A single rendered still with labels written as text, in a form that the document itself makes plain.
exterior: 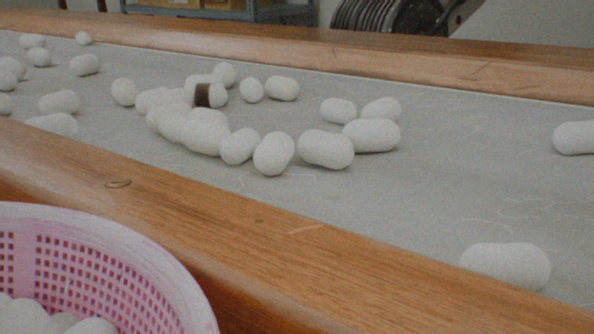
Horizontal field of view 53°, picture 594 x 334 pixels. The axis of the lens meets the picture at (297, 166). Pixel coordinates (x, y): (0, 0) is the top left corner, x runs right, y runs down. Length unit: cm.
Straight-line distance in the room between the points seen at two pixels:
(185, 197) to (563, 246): 16
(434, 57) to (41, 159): 36
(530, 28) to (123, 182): 236
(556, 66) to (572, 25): 199
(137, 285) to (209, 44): 55
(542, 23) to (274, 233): 237
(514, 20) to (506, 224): 232
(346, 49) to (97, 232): 42
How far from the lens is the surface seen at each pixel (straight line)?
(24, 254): 27
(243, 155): 36
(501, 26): 262
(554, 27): 254
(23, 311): 25
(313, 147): 35
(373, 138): 37
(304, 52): 64
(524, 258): 23
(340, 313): 18
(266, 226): 23
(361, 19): 86
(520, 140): 41
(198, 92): 49
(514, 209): 31
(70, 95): 52
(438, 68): 55
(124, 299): 23
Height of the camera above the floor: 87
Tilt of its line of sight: 21 degrees down
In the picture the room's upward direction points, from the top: 3 degrees counter-clockwise
